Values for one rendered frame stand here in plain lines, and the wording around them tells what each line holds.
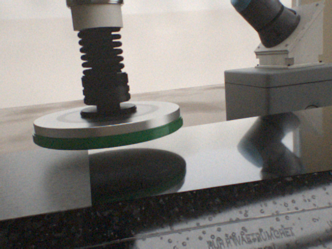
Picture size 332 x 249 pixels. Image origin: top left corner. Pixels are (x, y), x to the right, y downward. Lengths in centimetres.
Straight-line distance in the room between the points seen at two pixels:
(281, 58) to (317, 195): 123
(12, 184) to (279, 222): 30
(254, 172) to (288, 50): 117
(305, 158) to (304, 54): 117
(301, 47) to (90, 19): 120
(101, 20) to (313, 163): 32
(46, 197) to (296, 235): 25
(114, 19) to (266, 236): 33
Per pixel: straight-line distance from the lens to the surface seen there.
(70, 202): 38
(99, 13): 50
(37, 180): 46
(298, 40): 158
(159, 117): 46
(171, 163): 45
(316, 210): 39
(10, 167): 54
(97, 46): 50
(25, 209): 38
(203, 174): 40
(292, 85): 151
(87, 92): 51
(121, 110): 50
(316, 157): 46
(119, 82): 51
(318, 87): 158
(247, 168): 42
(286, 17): 163
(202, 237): 35
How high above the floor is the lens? 96
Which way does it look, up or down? 11 degrees down
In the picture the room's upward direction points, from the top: 5 degrees counter-clockwise
